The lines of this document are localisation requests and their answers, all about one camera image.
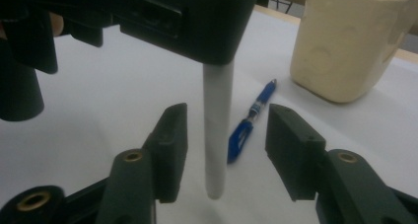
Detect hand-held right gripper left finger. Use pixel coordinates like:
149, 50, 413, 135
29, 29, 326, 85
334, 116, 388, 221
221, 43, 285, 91
143, 103, 189, 204

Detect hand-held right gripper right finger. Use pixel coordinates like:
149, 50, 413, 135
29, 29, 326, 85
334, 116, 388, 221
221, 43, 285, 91
264, 103, 327, 202

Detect blue pen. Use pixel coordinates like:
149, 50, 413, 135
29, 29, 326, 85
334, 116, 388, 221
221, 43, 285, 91
226, 79, 278, 164

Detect long white pen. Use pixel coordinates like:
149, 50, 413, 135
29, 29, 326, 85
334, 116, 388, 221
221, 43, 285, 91
202, 60, 235, 200

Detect cream square pen holder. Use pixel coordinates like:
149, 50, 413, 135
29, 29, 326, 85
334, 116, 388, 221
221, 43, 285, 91
289, 0, 418, 104

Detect white table board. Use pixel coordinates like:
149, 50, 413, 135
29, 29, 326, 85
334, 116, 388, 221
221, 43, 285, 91
0, 6, 418, 224

